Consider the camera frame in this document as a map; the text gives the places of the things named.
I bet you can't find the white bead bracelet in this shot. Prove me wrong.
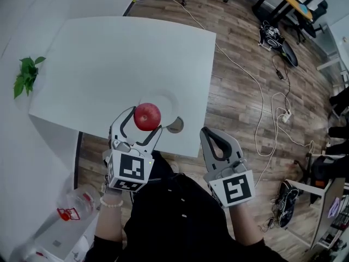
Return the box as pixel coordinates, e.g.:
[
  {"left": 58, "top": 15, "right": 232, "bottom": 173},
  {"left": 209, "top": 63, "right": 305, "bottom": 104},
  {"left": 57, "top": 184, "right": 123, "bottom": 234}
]
[{"left": 99, "top": 196, "right": 124, "bottom": 209}]

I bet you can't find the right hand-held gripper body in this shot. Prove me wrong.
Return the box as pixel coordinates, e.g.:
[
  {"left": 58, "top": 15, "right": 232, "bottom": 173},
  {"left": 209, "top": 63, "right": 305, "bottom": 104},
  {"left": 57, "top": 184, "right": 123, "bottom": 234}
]
[{"left": 203, "top": 158, "right": 256, "bottom": 210}]

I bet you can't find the person's right forearm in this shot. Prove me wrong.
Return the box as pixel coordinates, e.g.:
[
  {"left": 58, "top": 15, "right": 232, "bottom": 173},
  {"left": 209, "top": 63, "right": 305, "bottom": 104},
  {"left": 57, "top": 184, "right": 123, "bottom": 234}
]
[{"left": 227, "top": 201, "right": 264, "bottom": 247}]

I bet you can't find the white plate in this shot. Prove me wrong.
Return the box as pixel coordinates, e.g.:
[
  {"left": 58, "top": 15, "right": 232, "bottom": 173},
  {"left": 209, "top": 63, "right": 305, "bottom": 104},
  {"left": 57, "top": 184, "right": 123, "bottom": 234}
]
[{"left": 137, "top": 88, "right": 182, "bottom": 128}]

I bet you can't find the clear plastic bottle red cap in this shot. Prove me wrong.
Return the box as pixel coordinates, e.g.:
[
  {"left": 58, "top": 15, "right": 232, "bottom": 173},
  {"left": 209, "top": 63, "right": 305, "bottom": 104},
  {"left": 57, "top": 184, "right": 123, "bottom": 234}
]
[{"left": 56, "top": 185, "right": 101, "bottom": 222}]

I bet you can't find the white shelf unit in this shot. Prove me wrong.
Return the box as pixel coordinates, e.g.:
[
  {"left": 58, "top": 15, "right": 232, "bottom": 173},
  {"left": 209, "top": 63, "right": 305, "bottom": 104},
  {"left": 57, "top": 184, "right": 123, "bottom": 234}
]
[{"left": 286, "top": 177, "right": 349, "bottom": 251}]

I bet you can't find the person's left forearm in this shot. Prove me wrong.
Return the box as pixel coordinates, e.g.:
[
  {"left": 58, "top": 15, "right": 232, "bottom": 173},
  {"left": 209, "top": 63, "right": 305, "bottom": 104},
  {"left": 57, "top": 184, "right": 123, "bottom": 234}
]
[{"left": 94, "top": 191, "right": 124, "bottom": 243}]

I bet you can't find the red apple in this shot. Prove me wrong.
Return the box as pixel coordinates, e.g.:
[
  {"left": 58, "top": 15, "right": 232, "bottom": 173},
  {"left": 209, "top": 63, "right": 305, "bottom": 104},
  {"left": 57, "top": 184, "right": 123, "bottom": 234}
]
[{"left": 133, "top": 102, "right": 162, "bottom": 132}]

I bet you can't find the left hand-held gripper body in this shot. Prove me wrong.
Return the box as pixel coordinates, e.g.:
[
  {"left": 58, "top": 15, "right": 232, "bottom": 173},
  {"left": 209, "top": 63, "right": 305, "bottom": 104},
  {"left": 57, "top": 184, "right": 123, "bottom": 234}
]
[{"left": 103, "top": 128, "right": 155, "bottom": 193}]

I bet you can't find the pile of black and white devices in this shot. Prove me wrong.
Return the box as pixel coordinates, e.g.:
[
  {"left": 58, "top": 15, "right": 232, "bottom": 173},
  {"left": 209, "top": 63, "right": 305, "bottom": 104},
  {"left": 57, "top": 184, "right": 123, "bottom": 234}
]
[{"left": 257, "top": 20, "right": 286, "bottom": 51}]

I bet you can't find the black sneakers pair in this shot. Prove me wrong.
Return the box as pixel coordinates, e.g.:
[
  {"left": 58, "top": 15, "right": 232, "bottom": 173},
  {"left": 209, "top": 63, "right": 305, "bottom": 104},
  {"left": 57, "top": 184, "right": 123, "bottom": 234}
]
[{"left": 277, "top": 180, "right": 300, "bottom": 228}]

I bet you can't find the black table leg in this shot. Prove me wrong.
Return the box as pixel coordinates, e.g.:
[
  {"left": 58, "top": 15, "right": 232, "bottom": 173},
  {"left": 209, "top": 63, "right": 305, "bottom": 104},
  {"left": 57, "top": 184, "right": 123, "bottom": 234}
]
[{"left": 73, "top": 131, "right": 84, "bottom": 190}]

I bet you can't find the green leafy plant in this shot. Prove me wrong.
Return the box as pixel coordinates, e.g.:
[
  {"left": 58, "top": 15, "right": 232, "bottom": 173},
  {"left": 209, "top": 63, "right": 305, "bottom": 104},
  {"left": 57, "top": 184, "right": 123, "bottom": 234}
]
[{"left": 13, "top": 56, "right": 47, "bottom": 100}]

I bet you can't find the long white floor cable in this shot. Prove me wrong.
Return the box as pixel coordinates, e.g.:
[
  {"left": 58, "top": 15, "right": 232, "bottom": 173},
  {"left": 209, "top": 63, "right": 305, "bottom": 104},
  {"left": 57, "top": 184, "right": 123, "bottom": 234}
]
[{"left": 135, "top": 0, "right": 316, "bottom": 188}]

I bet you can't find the person's black clothing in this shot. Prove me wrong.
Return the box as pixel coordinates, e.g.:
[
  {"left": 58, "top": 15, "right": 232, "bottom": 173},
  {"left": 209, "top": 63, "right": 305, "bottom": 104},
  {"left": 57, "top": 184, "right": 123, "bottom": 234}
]
[{"left": 85, "top": 150, "right": 290, "bottom": 262}]

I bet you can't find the yellow top desk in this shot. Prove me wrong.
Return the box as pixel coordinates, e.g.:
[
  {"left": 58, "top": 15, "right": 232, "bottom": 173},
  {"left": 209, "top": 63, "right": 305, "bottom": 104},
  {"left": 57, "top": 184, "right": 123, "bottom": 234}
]
[{"left": 251, "top": 0, "right": 329, "bottom": 46}]

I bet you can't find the black backpack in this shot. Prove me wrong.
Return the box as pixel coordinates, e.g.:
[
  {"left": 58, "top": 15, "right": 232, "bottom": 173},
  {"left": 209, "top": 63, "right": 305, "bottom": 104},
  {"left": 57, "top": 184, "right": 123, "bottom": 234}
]
[{"left": 310, "top": 154, "right": 345, "bottom": 188}]

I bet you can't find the black cable with adapter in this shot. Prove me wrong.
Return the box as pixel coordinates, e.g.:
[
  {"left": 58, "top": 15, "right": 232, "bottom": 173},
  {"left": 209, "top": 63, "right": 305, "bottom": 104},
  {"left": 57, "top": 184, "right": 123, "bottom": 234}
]
[{"left": 271, "top": 53, "right": 292, "bottom": 111}]

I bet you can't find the round grey cable grommet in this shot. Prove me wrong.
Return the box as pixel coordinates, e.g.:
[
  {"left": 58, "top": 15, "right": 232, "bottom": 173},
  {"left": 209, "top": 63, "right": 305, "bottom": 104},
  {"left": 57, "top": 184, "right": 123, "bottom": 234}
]
[{"left": 165, "top": 116, "right": 185, "bottom": 134}]

